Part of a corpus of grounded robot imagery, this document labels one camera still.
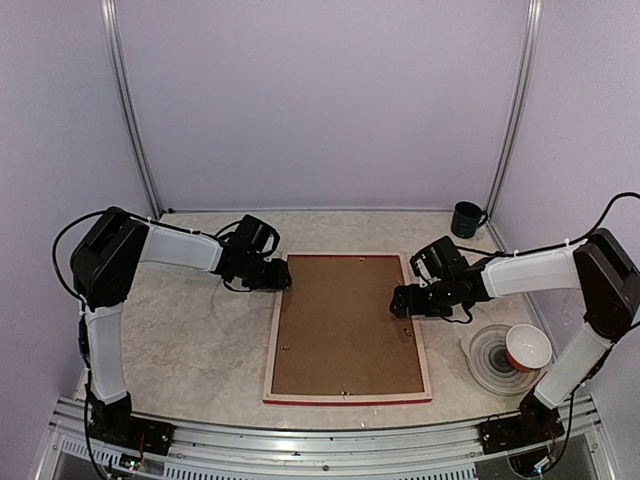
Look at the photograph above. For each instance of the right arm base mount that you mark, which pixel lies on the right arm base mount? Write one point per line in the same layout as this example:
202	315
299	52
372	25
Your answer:
500	435

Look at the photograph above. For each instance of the front aluminium rail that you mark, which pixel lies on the front aluminium rail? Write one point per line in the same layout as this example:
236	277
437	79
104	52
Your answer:
452	450

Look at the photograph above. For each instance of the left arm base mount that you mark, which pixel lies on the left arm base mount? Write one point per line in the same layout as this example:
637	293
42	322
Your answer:
142	435

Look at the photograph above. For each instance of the left aluminium post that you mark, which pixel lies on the left aluminium post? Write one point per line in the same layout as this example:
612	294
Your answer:
118	65

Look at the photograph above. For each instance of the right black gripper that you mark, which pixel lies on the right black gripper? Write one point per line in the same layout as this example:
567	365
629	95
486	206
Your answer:
416	307

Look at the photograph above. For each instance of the aluminium post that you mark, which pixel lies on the aluminium post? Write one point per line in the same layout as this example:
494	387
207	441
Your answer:
118	65
518	104

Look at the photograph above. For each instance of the dark green mug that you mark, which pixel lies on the dark green mug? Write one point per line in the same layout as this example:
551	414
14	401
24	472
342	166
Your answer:
467	218

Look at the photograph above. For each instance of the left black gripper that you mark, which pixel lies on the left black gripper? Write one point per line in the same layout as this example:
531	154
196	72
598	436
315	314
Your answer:
278	279

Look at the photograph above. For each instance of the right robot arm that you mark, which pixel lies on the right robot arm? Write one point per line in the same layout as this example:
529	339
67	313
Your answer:
591	276

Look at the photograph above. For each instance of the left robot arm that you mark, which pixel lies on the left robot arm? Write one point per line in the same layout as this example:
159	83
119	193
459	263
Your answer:
103	267

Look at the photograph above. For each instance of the brown backing board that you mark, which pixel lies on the brown backing board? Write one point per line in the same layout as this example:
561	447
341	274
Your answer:
345	325

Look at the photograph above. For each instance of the clear glass plate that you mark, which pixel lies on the clear glass plate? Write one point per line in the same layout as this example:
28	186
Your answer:
486	356

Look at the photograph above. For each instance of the red wooden picture frame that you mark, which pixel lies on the red wooden picture frame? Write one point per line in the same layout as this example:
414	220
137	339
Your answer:
270	350

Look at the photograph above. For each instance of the white orange bowl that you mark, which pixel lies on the white orange bowl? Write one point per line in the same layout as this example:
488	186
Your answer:
528	348

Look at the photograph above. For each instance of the right aluminium post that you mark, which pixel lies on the right aluminium post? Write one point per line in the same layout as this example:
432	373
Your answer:
518	104

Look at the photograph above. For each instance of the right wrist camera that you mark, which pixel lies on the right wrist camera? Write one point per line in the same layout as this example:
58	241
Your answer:
423	267

